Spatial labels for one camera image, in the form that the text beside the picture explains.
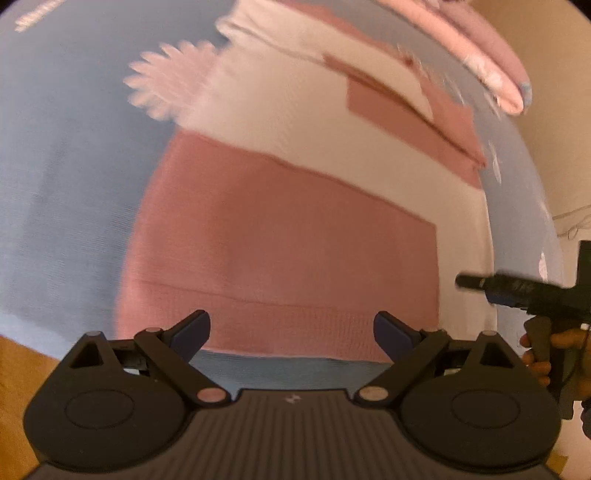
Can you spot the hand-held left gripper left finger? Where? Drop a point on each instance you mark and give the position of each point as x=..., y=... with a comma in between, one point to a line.
x=191, y=332

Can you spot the pink floral quilt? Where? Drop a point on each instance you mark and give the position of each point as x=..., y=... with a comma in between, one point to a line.
x=485, y=60

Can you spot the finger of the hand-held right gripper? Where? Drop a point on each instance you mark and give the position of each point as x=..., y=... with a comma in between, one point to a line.
x=508, y=290

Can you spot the person's right hand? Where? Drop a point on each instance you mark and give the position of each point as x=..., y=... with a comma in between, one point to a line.
x=538, y=367

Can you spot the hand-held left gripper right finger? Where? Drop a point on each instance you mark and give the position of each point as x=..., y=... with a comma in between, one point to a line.
x=392, y=334

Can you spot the pink and white knit sweater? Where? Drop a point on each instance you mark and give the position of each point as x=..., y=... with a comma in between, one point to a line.
x=277, y=230

